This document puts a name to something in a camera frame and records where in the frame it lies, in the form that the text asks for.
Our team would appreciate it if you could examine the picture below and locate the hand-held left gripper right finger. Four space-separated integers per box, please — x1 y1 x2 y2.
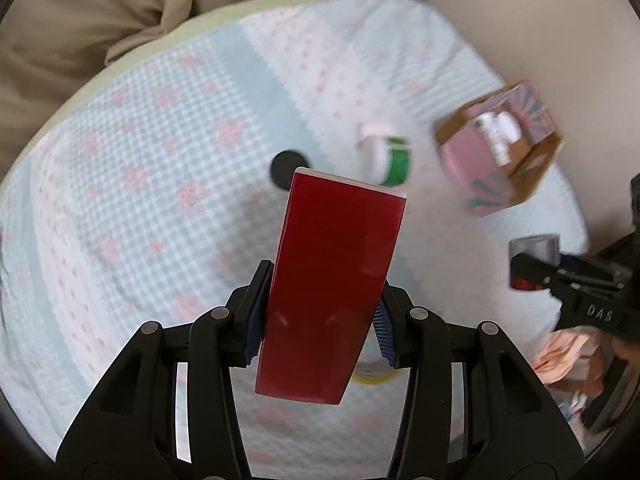
372 284 586 480

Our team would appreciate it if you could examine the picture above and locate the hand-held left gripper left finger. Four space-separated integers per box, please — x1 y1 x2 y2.
55 260 275 480

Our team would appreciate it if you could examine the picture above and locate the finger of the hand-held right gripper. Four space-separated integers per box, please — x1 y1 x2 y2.
510 252 627 293

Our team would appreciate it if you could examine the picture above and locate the silver and red can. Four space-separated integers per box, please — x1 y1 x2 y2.
508 233 562 292

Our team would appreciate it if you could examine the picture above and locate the dark red rectangular box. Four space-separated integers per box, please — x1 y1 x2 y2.
254 167 407 406

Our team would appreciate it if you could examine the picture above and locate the pink crumpled cloth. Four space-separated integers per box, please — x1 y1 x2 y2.
531 326 610 397

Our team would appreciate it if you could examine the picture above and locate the pink patterned cardboard box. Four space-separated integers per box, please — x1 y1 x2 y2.
434 80 565 217

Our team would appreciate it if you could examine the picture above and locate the white bottle with label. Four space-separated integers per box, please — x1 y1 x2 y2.
472 111 521 167

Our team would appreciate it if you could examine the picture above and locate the checked floral bed blanket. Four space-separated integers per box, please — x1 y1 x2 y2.
0 0 592 466

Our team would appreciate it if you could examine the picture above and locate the black round lid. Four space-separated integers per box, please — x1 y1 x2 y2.
270 150 312 190

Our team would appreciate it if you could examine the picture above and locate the green and white jar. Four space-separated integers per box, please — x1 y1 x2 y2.
357 122 414 187

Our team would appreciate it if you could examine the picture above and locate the beige pillow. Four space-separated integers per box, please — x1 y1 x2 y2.
0 0 196 176

